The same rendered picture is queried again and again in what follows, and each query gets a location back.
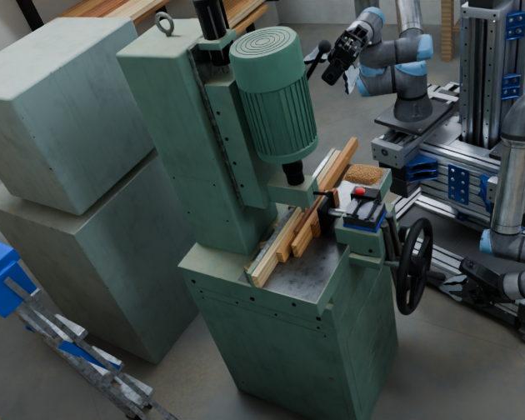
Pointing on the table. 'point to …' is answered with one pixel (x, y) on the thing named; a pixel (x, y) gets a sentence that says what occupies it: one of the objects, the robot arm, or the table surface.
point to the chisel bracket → (282, 191)
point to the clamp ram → (327, 212)
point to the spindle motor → (275, 93)
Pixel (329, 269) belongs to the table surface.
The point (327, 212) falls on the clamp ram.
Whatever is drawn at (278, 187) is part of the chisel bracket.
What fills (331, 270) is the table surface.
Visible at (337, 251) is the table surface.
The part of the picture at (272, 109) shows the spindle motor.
